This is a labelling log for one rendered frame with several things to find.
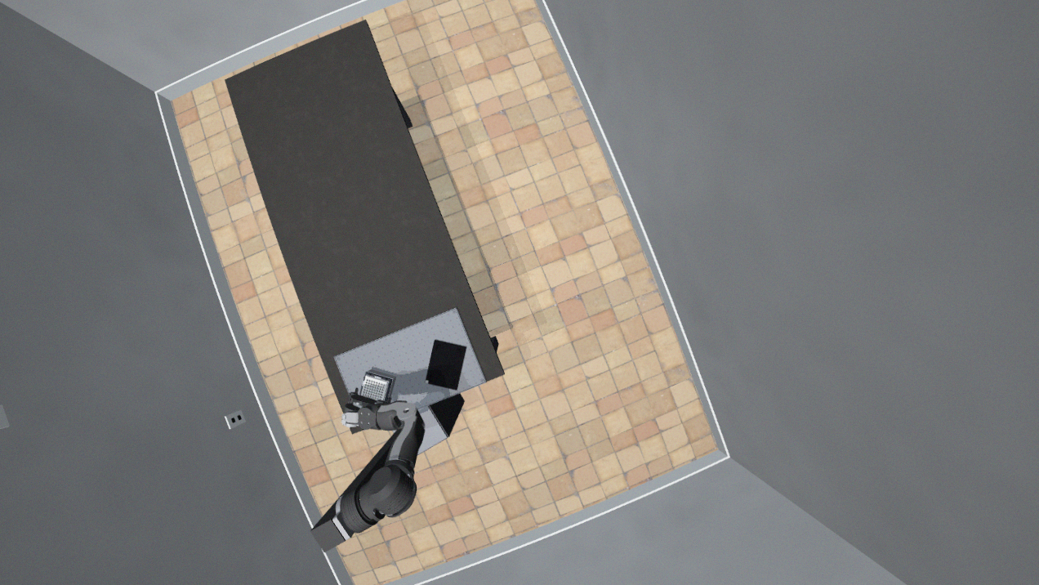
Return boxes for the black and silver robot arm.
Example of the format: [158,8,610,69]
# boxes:
[332,400,425,540]

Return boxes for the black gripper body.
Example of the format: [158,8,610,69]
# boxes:
[350,395,377,407]

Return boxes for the black rectangular frame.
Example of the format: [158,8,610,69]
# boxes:
[425,340,467,390]

